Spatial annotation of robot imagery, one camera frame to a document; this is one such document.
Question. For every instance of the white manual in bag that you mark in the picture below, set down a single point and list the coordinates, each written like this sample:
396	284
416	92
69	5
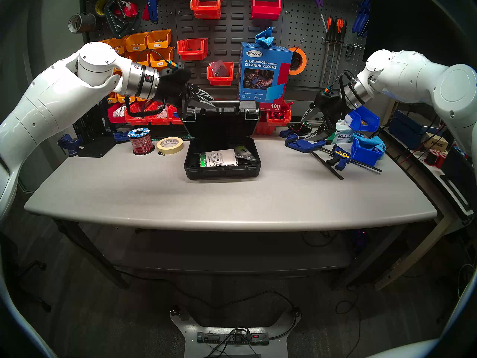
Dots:
223	157

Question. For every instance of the blue cleaning cloths box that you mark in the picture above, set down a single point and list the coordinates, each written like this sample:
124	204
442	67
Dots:
261	59

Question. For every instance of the dark louvered wall panel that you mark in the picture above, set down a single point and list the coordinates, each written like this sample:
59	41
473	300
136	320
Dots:
234	29

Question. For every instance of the small cardboard box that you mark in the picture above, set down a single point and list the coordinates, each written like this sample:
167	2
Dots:
436	144

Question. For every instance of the green white Kimtech wipes box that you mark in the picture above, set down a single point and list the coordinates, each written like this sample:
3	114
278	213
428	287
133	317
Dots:
343	135

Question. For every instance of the dark round-hole pegboard panel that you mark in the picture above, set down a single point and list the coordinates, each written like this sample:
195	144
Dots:
168	14
298	25

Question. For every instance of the dark table leg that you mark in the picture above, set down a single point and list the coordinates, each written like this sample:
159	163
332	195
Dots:
372	254
97	256

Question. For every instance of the orange-red wall bin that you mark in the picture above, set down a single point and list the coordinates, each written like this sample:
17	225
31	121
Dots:
205	11

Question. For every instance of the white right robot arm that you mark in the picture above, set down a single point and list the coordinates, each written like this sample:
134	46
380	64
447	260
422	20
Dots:
410	74

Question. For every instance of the large blue bar clamp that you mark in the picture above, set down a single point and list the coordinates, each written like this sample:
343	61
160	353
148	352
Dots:
303	145

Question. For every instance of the red bench bin white bag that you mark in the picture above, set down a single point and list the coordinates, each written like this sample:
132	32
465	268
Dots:
113	118

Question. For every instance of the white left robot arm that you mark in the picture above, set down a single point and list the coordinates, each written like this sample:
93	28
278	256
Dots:
48	100

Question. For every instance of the orange tape roll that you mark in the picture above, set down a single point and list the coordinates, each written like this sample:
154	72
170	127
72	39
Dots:
305	62

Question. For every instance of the black plastic tool box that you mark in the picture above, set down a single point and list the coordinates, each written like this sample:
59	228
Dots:
220	126

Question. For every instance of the red stacked bin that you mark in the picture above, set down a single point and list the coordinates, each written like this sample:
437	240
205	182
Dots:
266	129

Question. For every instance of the black metal stand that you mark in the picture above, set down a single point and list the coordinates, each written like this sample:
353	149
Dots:
95	148

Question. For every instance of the yellow tape roll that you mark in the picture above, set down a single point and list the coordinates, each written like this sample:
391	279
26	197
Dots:
96	9

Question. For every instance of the black C-clamp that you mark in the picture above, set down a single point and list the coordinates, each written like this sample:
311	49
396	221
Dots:
111	19

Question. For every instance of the blue bench vise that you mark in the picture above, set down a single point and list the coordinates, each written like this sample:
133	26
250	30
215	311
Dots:
69	143

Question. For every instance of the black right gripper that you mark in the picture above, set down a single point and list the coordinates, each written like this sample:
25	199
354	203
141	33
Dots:
333	105

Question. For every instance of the blue cloth in box opening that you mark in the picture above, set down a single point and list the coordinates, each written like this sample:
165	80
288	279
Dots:
264	36

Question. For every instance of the blue microfiber cloth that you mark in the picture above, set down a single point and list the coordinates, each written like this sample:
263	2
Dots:
372	141

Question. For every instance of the black power strip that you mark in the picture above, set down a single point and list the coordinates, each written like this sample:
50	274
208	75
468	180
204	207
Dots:
223	338

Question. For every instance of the orange parts bin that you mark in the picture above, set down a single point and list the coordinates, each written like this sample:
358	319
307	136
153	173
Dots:
111	98
117	44
121	98
143	56
164	56
159	38
136	42

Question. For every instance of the red wall bin with bag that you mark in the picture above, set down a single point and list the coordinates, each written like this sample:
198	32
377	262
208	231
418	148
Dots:
220	79

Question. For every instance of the small blue clamp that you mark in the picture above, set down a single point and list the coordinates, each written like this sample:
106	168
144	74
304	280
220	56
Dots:
288	134

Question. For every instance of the blue red utility cutter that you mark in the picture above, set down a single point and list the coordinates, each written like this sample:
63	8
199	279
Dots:
152	6

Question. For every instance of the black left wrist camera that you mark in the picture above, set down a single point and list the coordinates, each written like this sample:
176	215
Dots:
177	72

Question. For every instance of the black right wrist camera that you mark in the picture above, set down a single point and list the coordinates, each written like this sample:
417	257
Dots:
328	96

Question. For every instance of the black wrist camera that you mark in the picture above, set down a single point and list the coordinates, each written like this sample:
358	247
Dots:
177	72
328	96

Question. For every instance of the blue spring clamp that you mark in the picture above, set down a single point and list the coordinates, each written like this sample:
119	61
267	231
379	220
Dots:
363	10

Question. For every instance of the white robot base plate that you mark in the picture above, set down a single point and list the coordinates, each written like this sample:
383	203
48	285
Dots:
186	331

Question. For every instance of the dark blue crate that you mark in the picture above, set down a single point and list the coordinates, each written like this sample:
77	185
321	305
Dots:
404	131

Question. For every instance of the blue bench clamp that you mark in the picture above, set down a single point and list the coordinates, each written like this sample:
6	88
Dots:
121	136

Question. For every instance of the green packet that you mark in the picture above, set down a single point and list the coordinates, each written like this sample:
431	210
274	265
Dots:
203	160

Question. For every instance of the small blue plastic bin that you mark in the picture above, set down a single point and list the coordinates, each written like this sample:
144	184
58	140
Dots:
361	156

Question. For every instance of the black monitor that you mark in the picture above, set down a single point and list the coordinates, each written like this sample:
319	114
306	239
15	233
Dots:
421	25

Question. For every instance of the orange black screwdriver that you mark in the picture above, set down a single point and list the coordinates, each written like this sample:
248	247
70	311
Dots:
343	27
337	27
329	25

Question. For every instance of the red white tape roll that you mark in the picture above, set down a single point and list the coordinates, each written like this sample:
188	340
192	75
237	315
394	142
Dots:
128	10

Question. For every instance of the beige masking tape roll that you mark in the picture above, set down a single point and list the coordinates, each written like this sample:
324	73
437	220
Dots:
169	151

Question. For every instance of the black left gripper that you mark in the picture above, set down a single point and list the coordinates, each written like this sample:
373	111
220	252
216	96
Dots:
173	90

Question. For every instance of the black flat panel device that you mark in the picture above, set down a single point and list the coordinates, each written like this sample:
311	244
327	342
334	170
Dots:
460	178

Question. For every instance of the grey duct tape roll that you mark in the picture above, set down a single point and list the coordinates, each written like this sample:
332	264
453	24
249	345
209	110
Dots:
87	23

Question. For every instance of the large blue plastic bin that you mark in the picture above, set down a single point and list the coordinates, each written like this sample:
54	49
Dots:
367	118

